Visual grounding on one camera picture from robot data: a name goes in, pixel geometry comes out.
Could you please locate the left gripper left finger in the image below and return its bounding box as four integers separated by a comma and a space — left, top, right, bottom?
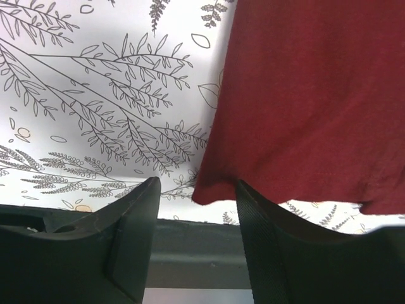
1, 177, 161, 303

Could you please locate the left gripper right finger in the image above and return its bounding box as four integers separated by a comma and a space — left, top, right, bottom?
236, 181, 404, 303

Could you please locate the floral table mat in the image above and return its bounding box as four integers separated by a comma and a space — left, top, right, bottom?
1, 1, 404, 234

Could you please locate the dark red t shirt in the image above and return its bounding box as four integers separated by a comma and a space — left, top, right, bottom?
192, 0, 404, 215

